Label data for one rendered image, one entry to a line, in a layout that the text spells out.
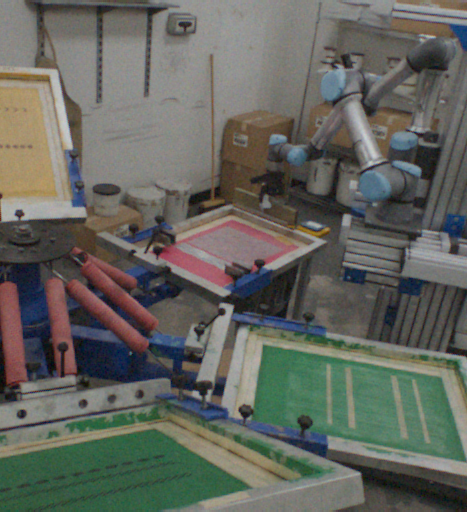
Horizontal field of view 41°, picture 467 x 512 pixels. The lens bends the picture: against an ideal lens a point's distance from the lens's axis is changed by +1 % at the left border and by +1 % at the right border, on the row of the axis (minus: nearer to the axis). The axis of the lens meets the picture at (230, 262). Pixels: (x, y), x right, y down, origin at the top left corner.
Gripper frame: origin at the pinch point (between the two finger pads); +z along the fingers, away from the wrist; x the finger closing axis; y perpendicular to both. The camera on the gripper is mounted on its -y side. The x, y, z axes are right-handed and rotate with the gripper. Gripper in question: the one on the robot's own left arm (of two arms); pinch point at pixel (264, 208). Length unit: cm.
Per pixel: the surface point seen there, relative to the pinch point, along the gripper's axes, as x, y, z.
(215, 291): -72, 30, 6
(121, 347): -121, 32, 6
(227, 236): -13.9, -9.3, 13.9
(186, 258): -46.8, -6.2, 14.0
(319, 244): 7.6, 28.2, 10.6
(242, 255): -24.9, 7.8, 14.0
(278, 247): -4.3, 13.6, 14.0
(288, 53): 321, -198, -24
